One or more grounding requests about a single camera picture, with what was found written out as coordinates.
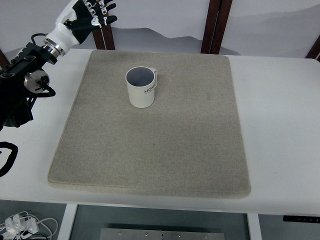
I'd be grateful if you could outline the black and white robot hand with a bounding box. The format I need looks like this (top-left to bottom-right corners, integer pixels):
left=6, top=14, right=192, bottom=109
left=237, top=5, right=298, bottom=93
left=43, top=0, right=117, bottom=57

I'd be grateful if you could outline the white cup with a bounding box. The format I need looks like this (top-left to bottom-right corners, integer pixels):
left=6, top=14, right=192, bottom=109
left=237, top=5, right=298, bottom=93
left=125, top=66, right=158, bottom=109

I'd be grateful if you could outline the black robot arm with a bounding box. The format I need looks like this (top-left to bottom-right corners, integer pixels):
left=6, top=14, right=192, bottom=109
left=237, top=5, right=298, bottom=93
left=0, top=33, right=59, bottom=129

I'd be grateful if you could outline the beige felt mat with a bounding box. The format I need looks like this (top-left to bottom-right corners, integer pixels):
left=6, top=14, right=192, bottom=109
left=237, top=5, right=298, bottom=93
left=48, top=50, right=251, bottom=198

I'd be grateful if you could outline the white table leg left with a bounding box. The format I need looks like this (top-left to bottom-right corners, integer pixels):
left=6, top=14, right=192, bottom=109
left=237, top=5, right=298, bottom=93
left=57, top=203, right=78, bottom=240

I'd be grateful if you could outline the white table leg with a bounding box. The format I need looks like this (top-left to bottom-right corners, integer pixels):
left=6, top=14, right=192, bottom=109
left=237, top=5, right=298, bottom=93
left=57, top=203, right=78, bottom=240
left=247, top=213, right=262, bottom=240

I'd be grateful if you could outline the white table leg right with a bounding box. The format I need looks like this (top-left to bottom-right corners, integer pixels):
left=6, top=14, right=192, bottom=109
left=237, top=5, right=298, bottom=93
left=247, top=213, right=262, bottom=240

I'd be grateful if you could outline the black table control panel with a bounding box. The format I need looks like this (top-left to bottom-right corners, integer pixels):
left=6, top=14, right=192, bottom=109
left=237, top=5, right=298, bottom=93
left=282, top=215, right=320, bottom=224

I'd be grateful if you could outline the left brown wooden post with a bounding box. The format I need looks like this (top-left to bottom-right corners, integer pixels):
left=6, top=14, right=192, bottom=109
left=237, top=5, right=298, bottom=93
left=83, top=0, right=116, bottom=51

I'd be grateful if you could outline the brown wooden post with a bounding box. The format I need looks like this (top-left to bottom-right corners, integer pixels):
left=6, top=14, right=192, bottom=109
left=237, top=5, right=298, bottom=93
left=83, top=0, right=116, bottom=51
left=200, top=0, right=233, bottom=55

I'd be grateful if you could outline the far left brown post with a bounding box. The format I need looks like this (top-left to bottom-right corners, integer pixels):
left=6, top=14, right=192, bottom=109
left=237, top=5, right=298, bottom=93
left=0, top=50, right=10, bottom=69

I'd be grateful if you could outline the right brown wooden post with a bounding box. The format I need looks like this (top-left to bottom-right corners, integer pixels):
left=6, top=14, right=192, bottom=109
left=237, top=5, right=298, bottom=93
left=200, top=0, right=233, bottom=55

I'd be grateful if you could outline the black sleeved cable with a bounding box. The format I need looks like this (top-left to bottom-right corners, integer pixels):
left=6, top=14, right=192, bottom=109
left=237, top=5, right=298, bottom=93
left=0, top=141, right=19, bottom=178

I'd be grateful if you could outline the metal base plate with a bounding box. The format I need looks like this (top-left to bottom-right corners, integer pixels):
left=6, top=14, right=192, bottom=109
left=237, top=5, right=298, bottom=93
left=99, top=228, right=226, bottom=240

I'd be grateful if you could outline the white power adapter with cables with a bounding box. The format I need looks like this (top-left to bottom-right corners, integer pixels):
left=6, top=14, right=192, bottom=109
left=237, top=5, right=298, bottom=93
left=0, top=211, right=59, bottom=240

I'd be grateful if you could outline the far right brown post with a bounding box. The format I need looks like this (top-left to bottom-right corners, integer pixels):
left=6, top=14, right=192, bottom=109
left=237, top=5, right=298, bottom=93
left=305, top=36, right=320, bottom=62

